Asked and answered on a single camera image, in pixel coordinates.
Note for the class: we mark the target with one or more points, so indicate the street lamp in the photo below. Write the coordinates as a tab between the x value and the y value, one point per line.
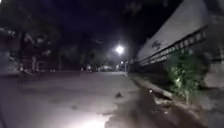
119	50

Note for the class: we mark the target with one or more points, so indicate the small stone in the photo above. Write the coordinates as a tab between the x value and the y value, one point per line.
118	95

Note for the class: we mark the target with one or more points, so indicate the concrete kerb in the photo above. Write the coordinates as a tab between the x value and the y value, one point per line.
156	89

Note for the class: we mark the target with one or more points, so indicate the grey asphalt road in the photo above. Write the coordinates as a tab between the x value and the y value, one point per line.
60	96

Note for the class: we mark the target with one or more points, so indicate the row of dark trees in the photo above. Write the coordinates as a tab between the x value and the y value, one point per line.
50	50

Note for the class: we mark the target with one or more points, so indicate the green shrub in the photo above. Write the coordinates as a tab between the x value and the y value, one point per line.
181	75

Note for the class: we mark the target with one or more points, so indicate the pale wall with fence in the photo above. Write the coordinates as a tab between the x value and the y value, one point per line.
180	36

